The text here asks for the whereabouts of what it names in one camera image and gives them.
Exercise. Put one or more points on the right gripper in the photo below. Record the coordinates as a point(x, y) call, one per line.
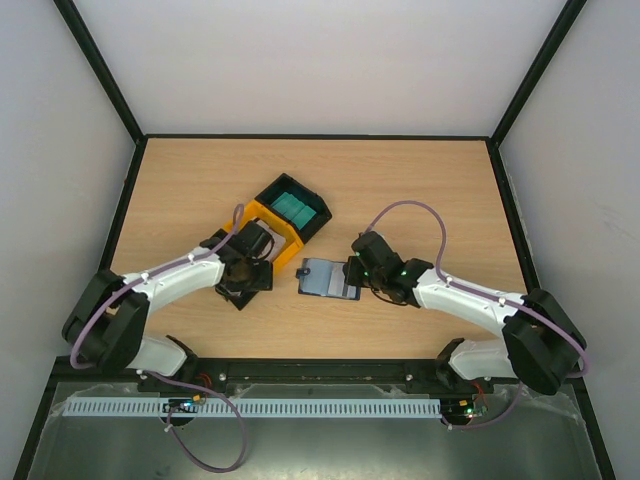
point(353, 270)

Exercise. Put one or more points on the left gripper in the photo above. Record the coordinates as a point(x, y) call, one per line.
point(264, 282)

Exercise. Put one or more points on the dark blue card holder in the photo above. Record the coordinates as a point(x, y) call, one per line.
point(325, 278)

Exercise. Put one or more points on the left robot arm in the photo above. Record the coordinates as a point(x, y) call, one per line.
point(106, 329)

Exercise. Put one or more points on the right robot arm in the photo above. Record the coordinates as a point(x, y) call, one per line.
point(534, 339)

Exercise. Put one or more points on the black bin with red cards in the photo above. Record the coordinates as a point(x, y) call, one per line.
point(236, 248)

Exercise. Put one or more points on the white card stack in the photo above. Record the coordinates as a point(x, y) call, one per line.
point(275, 243)

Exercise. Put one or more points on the yellow card bin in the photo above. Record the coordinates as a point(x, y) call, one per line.
point(262, 242)

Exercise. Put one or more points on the teal card stack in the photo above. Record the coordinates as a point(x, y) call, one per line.
point(293, 210)

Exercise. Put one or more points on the black bin with teal cards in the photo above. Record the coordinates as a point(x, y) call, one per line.
point(286, 183)

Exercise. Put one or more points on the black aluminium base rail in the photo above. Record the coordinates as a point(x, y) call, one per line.
point(427, 376)

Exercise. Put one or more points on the white slotted cable duct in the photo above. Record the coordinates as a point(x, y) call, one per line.
point(255, 408)

